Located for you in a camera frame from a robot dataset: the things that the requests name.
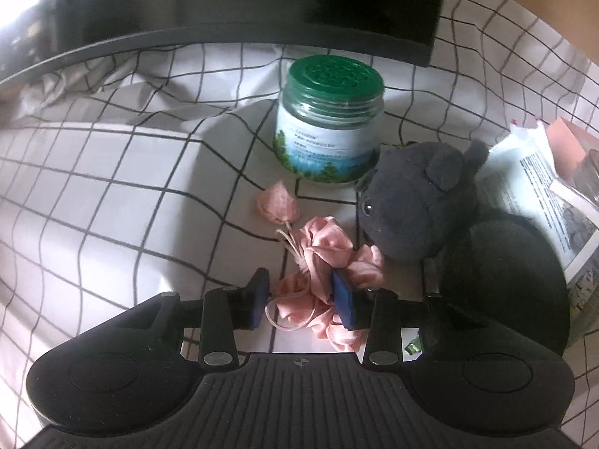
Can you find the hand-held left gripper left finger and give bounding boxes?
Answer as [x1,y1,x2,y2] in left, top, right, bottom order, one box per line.
[110,268,272,372]

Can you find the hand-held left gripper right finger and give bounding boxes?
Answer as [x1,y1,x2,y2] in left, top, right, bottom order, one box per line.
[330,270,490,370]

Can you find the pink fabric drawstring pouch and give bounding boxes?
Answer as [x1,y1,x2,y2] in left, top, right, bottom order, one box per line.
[266,216,387,354]

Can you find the black round soft object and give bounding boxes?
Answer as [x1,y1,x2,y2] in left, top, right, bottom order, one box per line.
[423,210,572,361]

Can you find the small pink fabric piece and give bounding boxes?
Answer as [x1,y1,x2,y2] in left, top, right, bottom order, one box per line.
[256,180,299,224]

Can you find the grey plush toy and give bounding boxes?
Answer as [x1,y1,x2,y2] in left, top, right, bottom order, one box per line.
[356,139,490,263]

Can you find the green lid jar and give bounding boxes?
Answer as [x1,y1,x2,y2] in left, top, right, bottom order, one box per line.
[273,55,385,185]

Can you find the white black checked cloth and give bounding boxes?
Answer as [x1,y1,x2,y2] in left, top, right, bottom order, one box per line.
[0,0,599,449]

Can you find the white printed packet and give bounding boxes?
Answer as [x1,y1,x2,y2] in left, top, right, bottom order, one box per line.
[475,124,599,286]

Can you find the pink box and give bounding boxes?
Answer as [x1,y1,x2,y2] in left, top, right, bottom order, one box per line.
[545,119,599,183]

